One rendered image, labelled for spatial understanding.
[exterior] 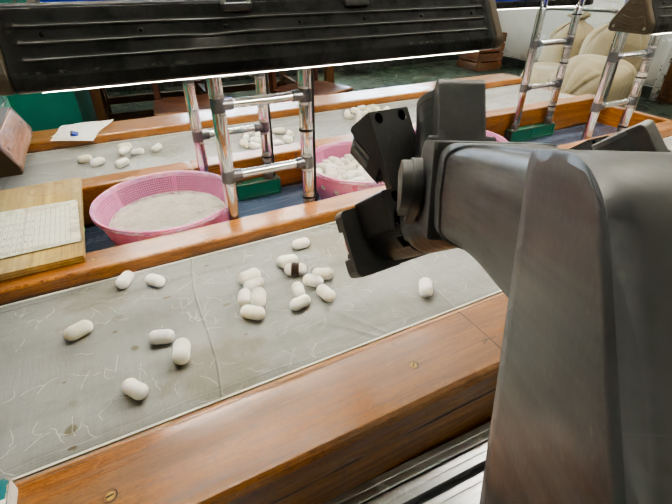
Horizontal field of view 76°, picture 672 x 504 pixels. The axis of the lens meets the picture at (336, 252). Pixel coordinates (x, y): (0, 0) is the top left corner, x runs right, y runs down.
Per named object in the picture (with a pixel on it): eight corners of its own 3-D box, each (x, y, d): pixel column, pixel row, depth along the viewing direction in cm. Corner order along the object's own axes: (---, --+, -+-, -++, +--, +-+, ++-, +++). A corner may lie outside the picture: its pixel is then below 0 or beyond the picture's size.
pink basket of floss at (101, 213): (263, 220, 95) (259, 180, 89) (190, 291, 74) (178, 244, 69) (164, 201, 102) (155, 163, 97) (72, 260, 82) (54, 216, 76)
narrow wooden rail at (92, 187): (594, 127, 157) (605, 96, 151) (14, 251, 88) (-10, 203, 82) (581, 123, 161) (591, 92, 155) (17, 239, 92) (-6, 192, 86)
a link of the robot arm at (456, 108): (392, 118, 40) (406, 31, 28) (486, 120, 39) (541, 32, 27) (388, 240, 38) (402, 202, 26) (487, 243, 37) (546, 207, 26)
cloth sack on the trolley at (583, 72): (642, 112, 330) (662, 60, 309) (576, 125, 303) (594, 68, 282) (578, 96, 372) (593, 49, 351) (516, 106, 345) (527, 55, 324)
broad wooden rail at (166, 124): (515, 122, 188) (525, 77, 177) (38, 211, 118) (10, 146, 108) (495, 115, 196) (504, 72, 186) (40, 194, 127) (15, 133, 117)
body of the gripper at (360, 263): (331, 215, 42) (367, 197, 35) (412, 194, 47) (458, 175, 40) (350, 279, 42) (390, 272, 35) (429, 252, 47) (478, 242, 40)
